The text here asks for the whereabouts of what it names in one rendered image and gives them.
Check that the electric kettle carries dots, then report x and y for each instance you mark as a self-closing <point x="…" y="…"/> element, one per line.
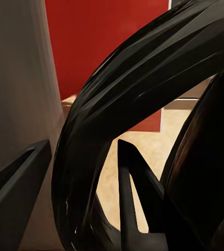
<point x="159" y="63"/>

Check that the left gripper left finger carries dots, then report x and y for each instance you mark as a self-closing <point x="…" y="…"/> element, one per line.
<point x="21" y="178"/>

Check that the fixed window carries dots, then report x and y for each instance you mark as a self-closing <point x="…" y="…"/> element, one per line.
<point x="188" y="100"/>

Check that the coffee maker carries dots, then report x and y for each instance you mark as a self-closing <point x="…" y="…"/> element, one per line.
<point x="30" y="105"/>

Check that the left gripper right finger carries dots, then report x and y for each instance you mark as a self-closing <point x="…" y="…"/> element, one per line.
<point x="168" y="230"/>

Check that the countertop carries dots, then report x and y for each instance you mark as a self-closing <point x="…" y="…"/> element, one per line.
<point x="155" y="148"/>

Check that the water glass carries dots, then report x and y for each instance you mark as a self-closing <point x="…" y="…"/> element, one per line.
<point x="67" y="104"/>

